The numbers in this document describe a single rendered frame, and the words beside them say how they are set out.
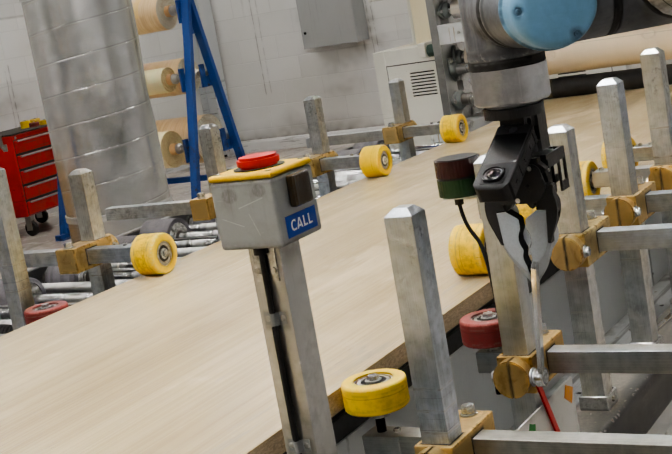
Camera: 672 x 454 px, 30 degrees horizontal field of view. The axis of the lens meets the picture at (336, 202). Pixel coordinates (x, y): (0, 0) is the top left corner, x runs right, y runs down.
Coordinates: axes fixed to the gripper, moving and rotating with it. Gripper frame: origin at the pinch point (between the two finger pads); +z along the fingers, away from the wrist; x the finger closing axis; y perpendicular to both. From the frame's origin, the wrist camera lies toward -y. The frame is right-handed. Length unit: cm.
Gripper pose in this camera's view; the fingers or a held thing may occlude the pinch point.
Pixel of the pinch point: (531, 272)
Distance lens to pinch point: 151.1
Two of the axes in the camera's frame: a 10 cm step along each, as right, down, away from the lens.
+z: 1.7, 9.7, 1.7
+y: 4.9, -2.4, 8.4
